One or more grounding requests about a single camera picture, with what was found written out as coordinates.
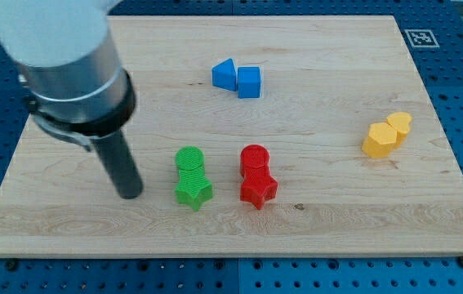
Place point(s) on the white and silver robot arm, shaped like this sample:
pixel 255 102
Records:
pixel 65 52

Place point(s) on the red cylinder block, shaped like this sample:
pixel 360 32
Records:
pixel 254 158

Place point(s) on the wooden board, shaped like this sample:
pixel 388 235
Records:
pixel 324 81

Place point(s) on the green cylinder block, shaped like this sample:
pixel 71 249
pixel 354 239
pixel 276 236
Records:
pixel 189 158

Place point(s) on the red star block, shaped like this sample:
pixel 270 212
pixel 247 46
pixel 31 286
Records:
pixel 258 186

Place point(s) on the green star block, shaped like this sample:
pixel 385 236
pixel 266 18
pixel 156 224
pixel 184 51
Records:
pixel 193 188

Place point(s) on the blue cube block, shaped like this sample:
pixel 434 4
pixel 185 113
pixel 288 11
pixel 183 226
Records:
pixel 249 82

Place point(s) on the blue triangle block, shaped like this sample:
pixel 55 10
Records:
pixel 224 75

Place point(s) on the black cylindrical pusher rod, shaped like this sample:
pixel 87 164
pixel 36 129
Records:
pixel 116 158

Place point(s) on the yellow hexagon block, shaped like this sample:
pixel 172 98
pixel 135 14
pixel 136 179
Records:
pixel 380 140

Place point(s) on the yellow heart block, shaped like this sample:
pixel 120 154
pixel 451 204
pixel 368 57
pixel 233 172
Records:
pixel 401 123

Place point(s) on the white fiducial marker tag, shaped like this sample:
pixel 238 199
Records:
pixel 421 38

